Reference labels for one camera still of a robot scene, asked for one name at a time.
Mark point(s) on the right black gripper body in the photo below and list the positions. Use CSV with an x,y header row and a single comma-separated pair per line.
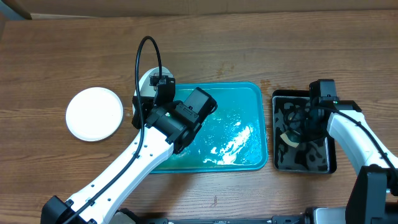
x,y
309,130

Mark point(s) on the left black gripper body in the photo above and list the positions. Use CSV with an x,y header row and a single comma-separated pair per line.
x,y
146,107

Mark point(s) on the white plate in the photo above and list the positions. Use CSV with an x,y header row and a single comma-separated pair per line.
x,y
144,83
94,114

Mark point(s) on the yellow green sponge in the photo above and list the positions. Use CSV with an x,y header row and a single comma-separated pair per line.
x,y
291,138

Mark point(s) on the white plate front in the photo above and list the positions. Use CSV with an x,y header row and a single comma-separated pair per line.
x,y
94,114

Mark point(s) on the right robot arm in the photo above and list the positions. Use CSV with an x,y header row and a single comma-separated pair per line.
x,y
376,166

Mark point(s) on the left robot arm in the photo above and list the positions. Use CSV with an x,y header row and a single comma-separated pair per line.
x,y
168,128

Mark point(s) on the black water tray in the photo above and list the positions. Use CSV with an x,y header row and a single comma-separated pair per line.
x,y
311,157

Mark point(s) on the teal plastic tray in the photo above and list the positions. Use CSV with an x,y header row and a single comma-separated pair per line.
x,y
233,138

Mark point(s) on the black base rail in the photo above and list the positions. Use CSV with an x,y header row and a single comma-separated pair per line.
x,y
217,220

